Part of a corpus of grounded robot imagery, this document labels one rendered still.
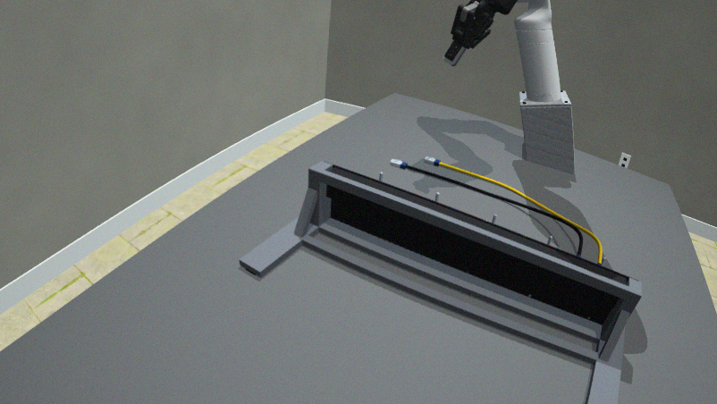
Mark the yellow patch cord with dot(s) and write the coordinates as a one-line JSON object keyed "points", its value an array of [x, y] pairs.
{"points": [[538, 204]]}

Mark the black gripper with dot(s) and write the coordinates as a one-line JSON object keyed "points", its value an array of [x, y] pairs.
{"points": [[467, 35]]}

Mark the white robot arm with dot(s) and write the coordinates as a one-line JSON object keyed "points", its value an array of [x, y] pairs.
{"points": [[537, 51]]}

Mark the black cable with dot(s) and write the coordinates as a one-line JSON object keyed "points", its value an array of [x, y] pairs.
{"points": [[508, 200]]}

